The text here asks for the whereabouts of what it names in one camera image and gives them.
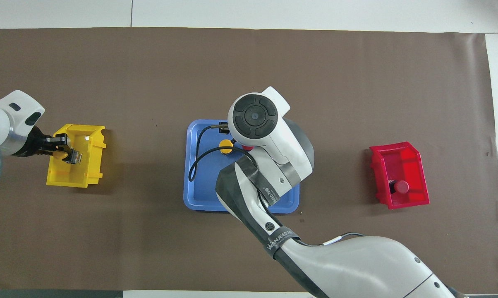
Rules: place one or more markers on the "brown paper table mat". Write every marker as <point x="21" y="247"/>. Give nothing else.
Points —
<point x="108" y="240"/>

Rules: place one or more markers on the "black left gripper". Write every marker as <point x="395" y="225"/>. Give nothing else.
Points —
<point x="40" y="145"/>

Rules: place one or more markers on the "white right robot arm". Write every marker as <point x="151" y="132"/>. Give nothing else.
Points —
<point x="356" y="265"/>

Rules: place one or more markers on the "blue plastic tray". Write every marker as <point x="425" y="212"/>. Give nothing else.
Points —
<point x="207" y="194"/>

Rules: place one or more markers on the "red push button switch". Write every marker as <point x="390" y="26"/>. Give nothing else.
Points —
<point x="247" y="146"/>
<point x="402" y="187"/>

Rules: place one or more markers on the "yellow push button switch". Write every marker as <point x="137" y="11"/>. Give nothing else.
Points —
<point x="225" y="145"/>
<point x="61" y="155"/>

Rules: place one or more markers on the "yellow plastic storage bin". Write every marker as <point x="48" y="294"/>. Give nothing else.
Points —
<point x="87" y="170"/>

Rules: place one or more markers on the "red plastic storage bin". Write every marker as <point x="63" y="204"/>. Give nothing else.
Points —
<point x="410" y="165"/>

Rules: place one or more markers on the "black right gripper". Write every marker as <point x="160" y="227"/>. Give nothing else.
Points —
<point x="224" y="128"/>

